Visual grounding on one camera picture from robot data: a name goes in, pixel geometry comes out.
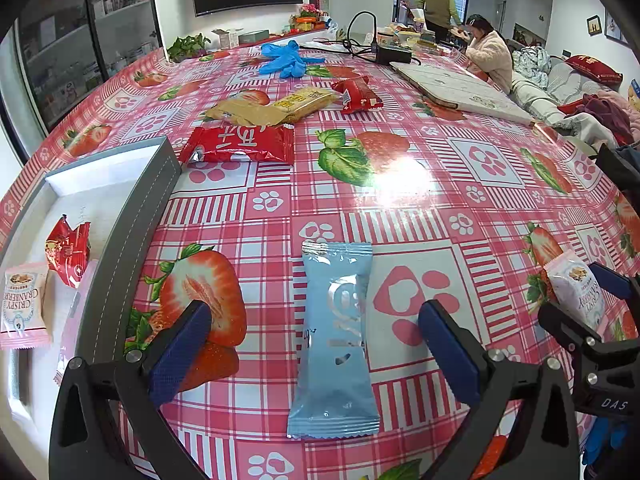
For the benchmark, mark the white small carton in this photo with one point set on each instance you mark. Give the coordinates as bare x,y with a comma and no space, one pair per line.
225,38

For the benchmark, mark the glass door cabinet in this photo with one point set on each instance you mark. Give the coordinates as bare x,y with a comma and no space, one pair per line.
75,35

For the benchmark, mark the red cushion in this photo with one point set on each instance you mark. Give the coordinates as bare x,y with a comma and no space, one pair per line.
595,69

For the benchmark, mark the grey patterned blanket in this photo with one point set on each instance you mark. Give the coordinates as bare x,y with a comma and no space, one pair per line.
530,65

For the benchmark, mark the green flat box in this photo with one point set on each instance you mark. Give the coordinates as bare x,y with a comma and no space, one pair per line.
254,36

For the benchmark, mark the light blue snack packet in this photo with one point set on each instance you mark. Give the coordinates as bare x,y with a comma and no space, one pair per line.
335,360

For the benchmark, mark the yellow cracker packet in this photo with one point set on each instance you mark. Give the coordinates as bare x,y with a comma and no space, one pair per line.
270,107

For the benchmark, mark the dark clothes pile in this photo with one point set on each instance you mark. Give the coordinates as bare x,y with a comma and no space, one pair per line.
620,165

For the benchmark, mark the pink strawberry printed tablecloth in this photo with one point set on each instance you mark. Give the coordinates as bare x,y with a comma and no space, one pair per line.
400,200

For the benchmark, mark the black power adapter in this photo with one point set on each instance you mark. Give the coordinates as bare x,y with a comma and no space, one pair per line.
392,54

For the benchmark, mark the magenta cloth pile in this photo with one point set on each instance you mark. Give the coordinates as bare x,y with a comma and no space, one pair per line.
605,112

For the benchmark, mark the blue rubber gloves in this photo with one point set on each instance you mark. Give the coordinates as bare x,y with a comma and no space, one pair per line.
287,60

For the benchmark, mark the white folded foam board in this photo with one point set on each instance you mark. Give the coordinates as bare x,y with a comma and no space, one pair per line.
465,90

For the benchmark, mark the pink flower bunch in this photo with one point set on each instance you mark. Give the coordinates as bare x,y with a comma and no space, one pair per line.
310,10

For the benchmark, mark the small red snack packet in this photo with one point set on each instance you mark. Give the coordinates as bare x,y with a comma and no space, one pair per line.
357,95

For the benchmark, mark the small framed picture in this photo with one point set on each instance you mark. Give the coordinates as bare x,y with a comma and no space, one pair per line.
593,25

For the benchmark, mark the large framed picture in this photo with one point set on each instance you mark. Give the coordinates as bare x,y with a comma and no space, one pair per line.
613,25

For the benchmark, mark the pink white biscuit packet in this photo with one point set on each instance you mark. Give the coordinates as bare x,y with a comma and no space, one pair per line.
575,285
22,305

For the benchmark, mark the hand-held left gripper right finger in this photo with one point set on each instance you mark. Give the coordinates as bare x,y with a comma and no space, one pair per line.
445,345

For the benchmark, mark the orange gift box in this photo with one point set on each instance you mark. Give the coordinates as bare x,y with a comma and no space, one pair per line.
306,23

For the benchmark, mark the large red snack packet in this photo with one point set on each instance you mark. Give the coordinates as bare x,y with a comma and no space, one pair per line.
240,142

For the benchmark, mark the green leafy plant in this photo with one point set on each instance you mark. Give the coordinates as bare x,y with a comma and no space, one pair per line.
187,47

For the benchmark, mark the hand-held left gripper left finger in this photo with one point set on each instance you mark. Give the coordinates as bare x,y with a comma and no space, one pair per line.
182,345

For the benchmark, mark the person's right hand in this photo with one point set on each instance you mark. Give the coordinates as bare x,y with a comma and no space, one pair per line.
605,440

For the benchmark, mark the grey sofa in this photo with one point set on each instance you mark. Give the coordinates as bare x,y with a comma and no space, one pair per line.
537,100

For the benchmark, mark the pink wafer packet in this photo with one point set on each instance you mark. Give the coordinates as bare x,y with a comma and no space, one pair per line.
75,320

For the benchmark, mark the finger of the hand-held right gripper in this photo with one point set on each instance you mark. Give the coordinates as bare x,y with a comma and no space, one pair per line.
567,325
612,281

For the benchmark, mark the grey shallow box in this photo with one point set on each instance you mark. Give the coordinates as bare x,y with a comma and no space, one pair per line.
130,240

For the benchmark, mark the red gold candy packet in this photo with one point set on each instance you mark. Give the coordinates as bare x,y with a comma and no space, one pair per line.
67,255

